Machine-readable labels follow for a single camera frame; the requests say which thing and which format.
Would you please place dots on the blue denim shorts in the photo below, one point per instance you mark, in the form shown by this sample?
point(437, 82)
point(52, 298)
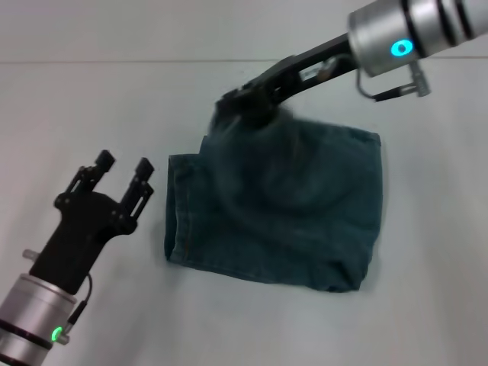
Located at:
point(274, 213)

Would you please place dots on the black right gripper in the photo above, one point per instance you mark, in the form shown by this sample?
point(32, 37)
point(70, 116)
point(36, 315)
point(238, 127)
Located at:
point(305, 68)

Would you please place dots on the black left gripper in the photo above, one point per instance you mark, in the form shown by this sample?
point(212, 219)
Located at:
point(84, 228)

